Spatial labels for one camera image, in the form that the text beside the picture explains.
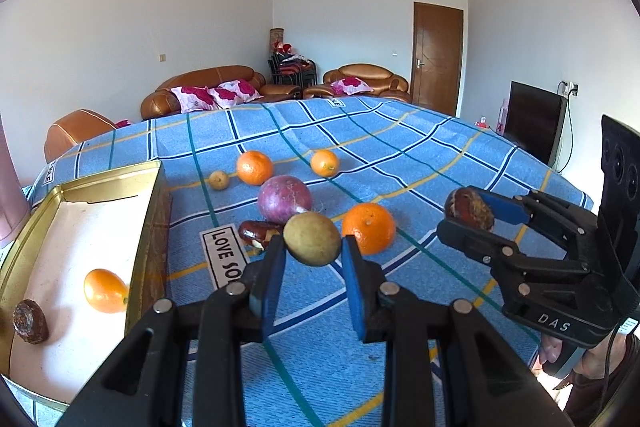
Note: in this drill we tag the pink floral pillow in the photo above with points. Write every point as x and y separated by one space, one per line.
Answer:
125 123
235 91
192 98
347 84

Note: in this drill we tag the white wall outlet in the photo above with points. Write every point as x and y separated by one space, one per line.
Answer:
573 89

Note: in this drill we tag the small red bottle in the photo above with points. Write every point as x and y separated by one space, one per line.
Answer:
482 123

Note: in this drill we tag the small oval orange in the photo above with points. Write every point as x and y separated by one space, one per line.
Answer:
105 291

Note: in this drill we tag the gold tin box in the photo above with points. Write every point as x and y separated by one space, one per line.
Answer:
85 232

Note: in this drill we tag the brown leather sofa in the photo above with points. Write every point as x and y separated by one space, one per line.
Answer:
225 74

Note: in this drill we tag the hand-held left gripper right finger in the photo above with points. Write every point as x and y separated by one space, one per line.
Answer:
352 287

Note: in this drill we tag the pink box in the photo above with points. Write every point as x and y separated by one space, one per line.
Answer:
502 119

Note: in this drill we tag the blue plaid tablecloth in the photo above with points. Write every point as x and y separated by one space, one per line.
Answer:
400 147

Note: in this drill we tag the stack of dark chairs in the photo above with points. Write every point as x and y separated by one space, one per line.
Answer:
292 72

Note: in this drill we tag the pink plastic jug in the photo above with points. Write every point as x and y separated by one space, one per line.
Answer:
10 197

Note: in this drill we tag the small yellow round fruit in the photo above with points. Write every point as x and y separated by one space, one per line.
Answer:
219 180

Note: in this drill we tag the brown wooden door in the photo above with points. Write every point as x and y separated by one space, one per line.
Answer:
437 57

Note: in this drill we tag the person's right hand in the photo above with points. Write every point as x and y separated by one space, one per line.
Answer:
550 352

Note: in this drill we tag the large orange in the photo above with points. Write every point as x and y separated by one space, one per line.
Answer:
370 227

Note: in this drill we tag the purple round radish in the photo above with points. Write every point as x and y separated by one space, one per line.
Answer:
282 199

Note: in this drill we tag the person's right forearm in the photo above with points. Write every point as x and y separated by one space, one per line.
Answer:
595 382

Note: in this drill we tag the black television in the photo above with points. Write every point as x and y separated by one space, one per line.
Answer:
535 122

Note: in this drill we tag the dark red date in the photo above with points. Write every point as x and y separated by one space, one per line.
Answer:
252 231

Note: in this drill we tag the tall patterned floor vase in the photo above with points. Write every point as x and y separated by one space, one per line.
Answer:
276 38

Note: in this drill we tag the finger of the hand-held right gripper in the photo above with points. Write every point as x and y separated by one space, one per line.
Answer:
475 242
507 209

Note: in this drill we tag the yellowish brown round fruit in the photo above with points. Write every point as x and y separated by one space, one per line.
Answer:
312 239

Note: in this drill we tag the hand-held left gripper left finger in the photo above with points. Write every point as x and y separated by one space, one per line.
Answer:
267 287

